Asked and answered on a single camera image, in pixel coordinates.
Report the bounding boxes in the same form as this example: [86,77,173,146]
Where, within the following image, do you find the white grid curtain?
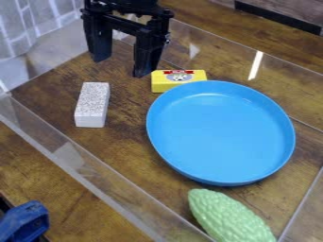
[0,0,84,61]

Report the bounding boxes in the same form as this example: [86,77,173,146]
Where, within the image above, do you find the white speckled foam block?
[74,82,109,128]

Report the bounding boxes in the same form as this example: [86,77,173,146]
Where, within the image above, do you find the green bitter gourd toy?
[188,189,276,242]

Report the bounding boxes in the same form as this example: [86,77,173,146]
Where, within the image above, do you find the yellow rectangular box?
[150,70,206,93]

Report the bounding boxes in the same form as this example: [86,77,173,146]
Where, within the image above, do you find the clear acrylic enclosure wall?
[0,6,323,242]

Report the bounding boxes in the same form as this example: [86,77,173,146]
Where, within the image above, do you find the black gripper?
[80,0,173,78]

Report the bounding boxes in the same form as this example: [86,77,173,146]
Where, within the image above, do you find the blue round tray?
[146,80,295,186]

